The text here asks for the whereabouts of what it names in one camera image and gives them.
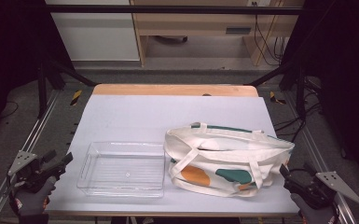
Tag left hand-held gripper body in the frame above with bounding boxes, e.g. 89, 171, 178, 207
7, 150, 63, 194

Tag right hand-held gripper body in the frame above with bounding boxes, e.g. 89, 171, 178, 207
283, 170, 359, 211

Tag person's left hand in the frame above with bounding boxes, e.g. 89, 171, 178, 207
9, 175, 58, 217

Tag person's right hand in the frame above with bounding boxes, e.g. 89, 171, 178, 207
290, 192, 340, 224

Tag clear plastic tray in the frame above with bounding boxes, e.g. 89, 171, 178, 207
76, 141, 168, 199

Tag cream tote bag coloured patches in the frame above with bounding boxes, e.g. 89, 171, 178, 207
162, 121, 296, 199

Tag yellow black floor tape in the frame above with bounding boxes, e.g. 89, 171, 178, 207
69, 89, 84, 107
269, 90, 287, 105

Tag black metal stand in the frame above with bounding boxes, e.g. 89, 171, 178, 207
36, 55, 99, 119
247, 57, 310, 120

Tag pale lavender table mat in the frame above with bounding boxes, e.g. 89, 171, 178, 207
47, 94, 300, 217

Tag black curtain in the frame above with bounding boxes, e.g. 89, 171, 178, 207
281, 0, 359, 190
0, 0, 76, 147

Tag white cabinet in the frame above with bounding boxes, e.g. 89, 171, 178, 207
44, 0, 141, 63

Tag light wooden desk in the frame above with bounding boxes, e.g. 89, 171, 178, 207
129, 0, 306, 67

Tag aluminium rail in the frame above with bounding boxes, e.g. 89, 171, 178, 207
284, 91, 358, 224
0, 89, 62, 224

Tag black floor cables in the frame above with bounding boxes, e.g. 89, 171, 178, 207
272, 76, 325, 144

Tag thin black floor cable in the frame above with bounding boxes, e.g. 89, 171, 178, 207
0, 100, 21, 119

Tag black hanging cables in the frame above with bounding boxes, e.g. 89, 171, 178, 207
253, 1, 288, 67

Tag black horizontal frame bar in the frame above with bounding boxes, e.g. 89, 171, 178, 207
42, 4, 304, 16

